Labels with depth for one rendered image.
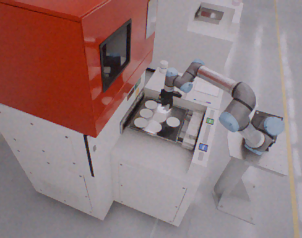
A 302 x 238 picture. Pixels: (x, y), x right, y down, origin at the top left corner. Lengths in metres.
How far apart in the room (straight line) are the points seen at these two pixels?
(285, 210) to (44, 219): 2.30
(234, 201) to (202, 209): 0.35
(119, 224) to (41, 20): 1.79
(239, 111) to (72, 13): 0.86
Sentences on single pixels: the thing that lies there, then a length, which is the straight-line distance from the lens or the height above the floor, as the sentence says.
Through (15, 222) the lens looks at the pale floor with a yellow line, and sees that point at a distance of 2.44.
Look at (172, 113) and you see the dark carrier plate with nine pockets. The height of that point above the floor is 0.90.
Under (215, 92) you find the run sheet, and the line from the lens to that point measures 1.96.
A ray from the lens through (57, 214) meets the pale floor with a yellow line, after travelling 2.35.
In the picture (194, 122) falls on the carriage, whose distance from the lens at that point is 1.77.
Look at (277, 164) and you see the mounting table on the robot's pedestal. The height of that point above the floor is 0.82.
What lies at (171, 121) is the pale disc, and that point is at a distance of 1.70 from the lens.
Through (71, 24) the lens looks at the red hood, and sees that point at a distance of 0.82.
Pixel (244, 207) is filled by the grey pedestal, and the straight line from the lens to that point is 2.53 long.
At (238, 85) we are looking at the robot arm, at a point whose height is 1.43.
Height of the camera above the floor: 2.11
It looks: 46 degrees down
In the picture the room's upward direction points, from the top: 7 degrees clockwise
